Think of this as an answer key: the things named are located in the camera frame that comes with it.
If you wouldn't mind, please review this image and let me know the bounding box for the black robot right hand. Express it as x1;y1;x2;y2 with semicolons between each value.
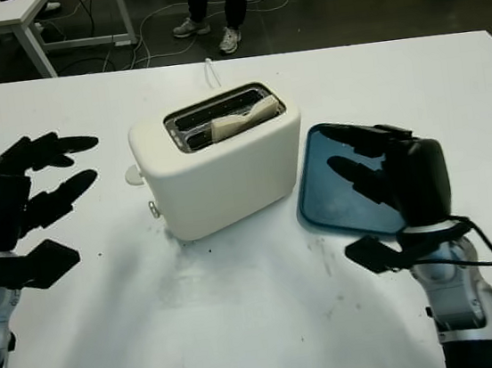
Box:
322;109;457;239

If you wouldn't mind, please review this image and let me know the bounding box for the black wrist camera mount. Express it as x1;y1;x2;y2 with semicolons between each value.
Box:
341;215;475;280
0;234;84;296

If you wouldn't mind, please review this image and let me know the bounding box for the white toaster lever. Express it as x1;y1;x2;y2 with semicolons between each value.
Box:
123;164;146;186

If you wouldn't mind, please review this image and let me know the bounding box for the slice of white bread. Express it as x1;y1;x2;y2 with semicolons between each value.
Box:
208;94;286;144

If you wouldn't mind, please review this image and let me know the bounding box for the blue plastic tray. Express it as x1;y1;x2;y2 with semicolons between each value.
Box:
286;111;426;247

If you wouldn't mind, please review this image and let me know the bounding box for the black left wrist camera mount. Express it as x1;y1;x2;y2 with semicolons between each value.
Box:
0;234;84;296

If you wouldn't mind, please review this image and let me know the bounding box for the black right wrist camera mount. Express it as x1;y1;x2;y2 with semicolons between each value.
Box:
341;215;475;280

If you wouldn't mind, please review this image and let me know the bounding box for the white two-slot toaster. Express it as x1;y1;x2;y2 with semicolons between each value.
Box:
122;77;315;248

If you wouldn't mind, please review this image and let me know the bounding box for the white toaster power cord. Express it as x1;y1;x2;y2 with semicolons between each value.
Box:
203;56;223;92

